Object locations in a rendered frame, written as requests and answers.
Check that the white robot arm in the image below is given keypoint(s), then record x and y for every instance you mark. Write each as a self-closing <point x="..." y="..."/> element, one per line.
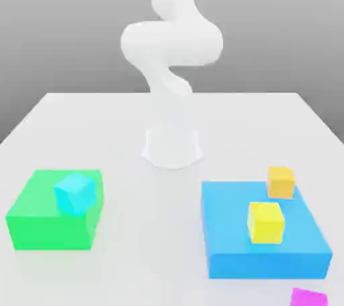
<point x="172" y="43"/>

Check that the small cyan cube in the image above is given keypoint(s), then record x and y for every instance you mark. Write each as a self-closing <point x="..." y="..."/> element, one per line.
<point x="75" y="194"/>

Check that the small orange cube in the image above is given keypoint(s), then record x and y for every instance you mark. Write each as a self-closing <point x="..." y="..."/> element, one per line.
<point x="280" y="184"/>

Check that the small yellow cube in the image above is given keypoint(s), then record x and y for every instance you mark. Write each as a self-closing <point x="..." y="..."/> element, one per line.
<point x="266" y="224"/>

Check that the small magenta cube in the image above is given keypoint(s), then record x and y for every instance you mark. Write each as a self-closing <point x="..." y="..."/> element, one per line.
<point x="307" y="298"/>

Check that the large blue box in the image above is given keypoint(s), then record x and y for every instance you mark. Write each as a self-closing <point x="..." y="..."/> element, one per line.
<point x="228" y="230"/>

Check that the large green box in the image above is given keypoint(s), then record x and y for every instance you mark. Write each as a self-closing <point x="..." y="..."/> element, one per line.
<point x="35" y="228"/>

